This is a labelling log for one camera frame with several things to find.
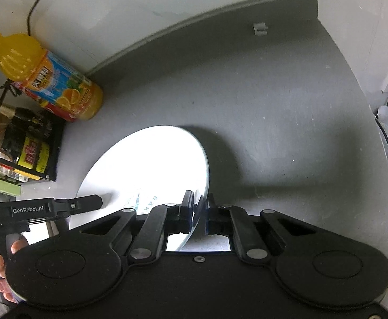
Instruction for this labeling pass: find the black power cable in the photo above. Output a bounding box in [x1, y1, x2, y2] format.
[27, 0, 54, 36]

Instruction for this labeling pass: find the black wire shelf rack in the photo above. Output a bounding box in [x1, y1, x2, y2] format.
[0, 80, 65, 182]

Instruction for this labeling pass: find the orange juice bottle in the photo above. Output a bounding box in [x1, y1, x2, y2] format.
[0, 33, 103, 120]

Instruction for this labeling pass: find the red drink can lower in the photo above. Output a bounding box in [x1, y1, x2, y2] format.
[12, 82, 76, 123]

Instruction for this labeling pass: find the soy sauce jug red handle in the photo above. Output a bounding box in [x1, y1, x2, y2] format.
[0, 103, 52, 180]

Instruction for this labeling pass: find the white plate blue print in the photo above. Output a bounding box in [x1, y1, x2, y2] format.
[68, 124, 211, 252]

